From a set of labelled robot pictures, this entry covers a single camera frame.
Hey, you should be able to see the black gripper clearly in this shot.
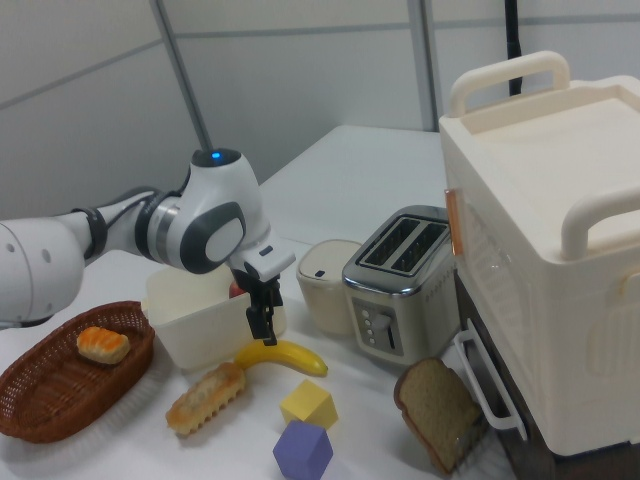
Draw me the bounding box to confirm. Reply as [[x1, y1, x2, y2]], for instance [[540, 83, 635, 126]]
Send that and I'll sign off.
[[230, 268, 285, 348]]

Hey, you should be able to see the yellow banana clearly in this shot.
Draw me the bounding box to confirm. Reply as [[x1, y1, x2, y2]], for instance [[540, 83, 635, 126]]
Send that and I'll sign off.
[[233, 338, 330, 378]]

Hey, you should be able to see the white square plastic container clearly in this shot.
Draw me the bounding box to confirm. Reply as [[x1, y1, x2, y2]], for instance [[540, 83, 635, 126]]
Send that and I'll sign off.
[[141, 264, 289, 371]]

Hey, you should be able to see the long ridged bread pastry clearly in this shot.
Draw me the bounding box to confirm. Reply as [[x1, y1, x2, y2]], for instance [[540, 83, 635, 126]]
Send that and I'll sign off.
[[164, 362, 247, 439]]

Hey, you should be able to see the white lidded canister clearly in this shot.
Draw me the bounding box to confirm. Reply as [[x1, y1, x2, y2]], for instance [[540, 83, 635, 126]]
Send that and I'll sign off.
[[296, 238, 364, 337]]

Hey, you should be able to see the yellow foam cube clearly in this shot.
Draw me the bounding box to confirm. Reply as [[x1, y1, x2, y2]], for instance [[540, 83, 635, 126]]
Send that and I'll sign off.
[[278, 379, 340, 431]]

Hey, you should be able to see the silver two-slot toaster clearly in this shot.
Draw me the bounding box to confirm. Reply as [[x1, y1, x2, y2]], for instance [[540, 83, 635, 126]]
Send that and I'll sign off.
[[341, 204, 461, 369]]

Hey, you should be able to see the purple foam cube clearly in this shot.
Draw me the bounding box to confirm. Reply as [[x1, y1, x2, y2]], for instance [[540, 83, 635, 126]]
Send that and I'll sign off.
[[272, 419, 335, 480]]

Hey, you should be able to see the small glazed bread roll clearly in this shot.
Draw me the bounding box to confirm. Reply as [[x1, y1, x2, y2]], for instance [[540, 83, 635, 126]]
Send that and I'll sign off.
[[76, 326, 131, 365]]

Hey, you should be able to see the brown bread slice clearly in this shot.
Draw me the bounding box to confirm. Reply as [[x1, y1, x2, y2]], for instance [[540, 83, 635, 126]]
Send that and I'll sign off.
[[393, 357, 484, 475]]

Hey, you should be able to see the brown wicker basket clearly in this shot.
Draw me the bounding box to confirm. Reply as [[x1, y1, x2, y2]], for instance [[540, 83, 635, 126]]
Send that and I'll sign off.
[[0, 299, 156, 445]]

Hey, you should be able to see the black pole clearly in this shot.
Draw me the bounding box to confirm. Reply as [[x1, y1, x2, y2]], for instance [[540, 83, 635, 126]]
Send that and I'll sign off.
[[502, 0, 526, 99]]

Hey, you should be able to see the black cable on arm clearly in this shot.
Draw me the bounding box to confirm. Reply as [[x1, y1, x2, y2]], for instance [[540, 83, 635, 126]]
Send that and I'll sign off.
[[74, 187, 186, 261]]

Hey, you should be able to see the slanted grey wall post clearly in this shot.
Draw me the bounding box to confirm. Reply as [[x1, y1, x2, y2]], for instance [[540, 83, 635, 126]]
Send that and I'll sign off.
[[152, 0, 214, 151]]

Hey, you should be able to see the cream toy cabinet with handles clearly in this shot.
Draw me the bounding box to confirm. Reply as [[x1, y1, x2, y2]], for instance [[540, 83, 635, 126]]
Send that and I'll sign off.
[[438, 49, 640, 459]]

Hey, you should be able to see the grey partition post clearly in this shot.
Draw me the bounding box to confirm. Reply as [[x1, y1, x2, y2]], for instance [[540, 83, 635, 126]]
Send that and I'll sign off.
[[409, 0, 439, 134]]

